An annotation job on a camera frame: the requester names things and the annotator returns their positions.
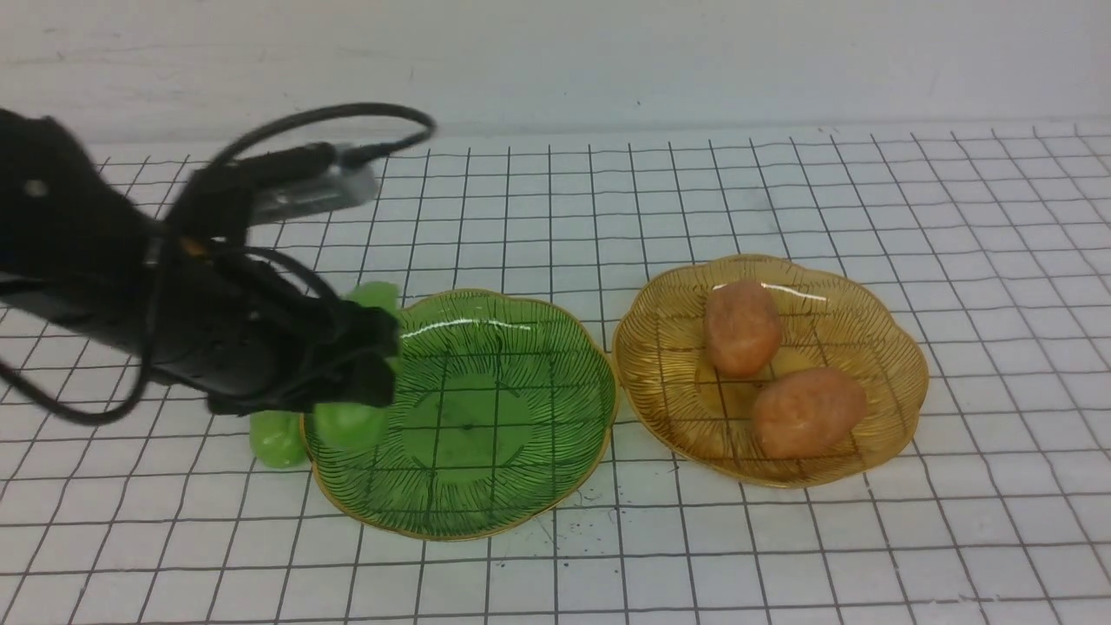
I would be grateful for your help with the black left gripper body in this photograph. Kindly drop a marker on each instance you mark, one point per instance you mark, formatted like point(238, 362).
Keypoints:
point(249, 327)

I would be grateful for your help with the white grid tablecloth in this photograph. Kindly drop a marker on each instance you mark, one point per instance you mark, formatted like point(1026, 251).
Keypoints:
point(990, 246)

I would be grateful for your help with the amber glass plate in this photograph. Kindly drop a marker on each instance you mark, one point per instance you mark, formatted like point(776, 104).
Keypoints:
point(687, 404)

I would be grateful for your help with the green glass plate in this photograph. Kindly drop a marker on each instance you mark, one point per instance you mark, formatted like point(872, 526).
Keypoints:
point(503, 407)

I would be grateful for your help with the green cucumber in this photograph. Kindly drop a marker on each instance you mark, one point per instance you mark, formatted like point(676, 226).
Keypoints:
point(353, 426)
point(275, 439)

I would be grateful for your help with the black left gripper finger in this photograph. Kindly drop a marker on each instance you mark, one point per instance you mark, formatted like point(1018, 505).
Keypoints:
point(365, 381)
point(361, 332)

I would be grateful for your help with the orange potato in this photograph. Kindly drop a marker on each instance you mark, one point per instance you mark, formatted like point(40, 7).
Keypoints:
point(743, 330)
point(804, 413)

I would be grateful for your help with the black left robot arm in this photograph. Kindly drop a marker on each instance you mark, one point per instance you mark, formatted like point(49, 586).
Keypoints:
point(77, 254)

